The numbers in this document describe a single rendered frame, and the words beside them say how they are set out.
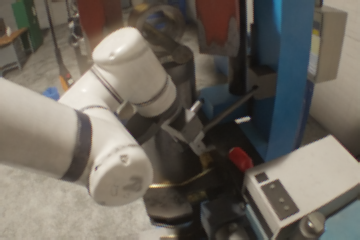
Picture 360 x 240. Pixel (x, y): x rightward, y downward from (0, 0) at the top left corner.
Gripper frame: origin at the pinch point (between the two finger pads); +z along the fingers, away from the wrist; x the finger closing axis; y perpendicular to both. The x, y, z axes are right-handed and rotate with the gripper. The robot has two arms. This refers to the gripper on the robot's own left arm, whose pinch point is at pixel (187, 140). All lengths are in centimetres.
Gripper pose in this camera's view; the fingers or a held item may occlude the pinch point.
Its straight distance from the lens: 63.7
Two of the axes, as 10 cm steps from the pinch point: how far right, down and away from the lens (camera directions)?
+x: -7.0, -3.8, 6.1
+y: 6.1, -7.6, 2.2
